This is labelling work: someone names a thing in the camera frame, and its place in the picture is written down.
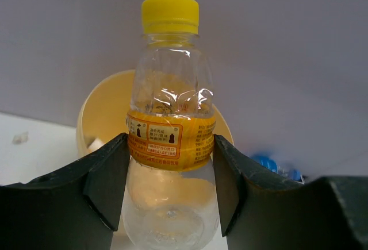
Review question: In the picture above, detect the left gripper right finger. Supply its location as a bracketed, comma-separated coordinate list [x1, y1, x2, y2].
[213, 135, 367, 249]

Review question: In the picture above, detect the clear bottle yellow cap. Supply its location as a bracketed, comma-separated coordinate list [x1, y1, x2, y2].
[122, 0, 219, 249]

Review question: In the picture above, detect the blue capped water bottle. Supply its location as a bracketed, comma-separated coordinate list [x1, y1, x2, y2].
[250, 152, 305, 184]

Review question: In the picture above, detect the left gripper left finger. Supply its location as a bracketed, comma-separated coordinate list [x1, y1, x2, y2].
[1, 133, 130, 249]

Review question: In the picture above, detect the yellow plastic bin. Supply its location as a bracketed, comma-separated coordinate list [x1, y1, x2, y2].
[76, 68, 235, 159]

